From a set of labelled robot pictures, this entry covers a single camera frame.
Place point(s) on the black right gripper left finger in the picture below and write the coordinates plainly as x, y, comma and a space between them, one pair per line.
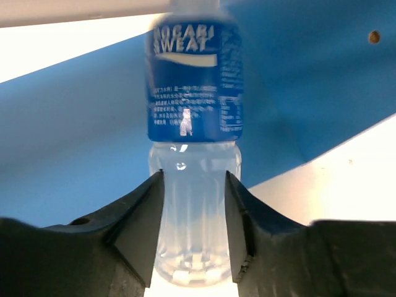
109, 252

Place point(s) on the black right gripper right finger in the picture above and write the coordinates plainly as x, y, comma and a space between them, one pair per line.
272, 255

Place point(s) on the blue label bottle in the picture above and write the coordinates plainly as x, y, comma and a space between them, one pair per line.
194, 84

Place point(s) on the blue and yellow shelf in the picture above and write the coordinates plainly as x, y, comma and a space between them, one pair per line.
319, 112

